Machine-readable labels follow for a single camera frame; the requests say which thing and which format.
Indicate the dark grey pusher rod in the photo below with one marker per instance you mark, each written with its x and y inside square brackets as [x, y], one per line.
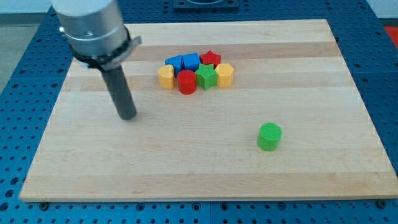
[119, 91]

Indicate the light wooden board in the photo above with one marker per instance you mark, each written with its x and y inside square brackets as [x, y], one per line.
[203, 146]

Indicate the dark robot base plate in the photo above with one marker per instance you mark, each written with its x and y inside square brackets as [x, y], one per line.
[206, 5]

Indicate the red cylinder block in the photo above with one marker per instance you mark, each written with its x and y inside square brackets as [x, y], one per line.
[187, 82]

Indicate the blue perforated table plate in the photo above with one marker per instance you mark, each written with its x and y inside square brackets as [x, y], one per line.
[29, 96]

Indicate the green cylinder block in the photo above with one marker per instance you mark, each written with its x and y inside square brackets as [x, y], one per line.
[269, 136]

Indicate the green star block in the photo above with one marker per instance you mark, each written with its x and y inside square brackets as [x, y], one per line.
[206, 76]

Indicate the blue cube block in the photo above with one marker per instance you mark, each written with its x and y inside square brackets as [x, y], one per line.
[191, 61]

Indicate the blue triangle block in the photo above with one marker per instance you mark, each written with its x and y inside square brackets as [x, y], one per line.
[176, 62]

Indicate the yellow hexagon block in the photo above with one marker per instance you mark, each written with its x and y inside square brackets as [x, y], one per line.
[225, 74]

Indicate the yellow crescent block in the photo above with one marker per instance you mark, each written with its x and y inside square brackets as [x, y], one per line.
[166, 77]

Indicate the red star block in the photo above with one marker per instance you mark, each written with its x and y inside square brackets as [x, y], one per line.
[210, 58]

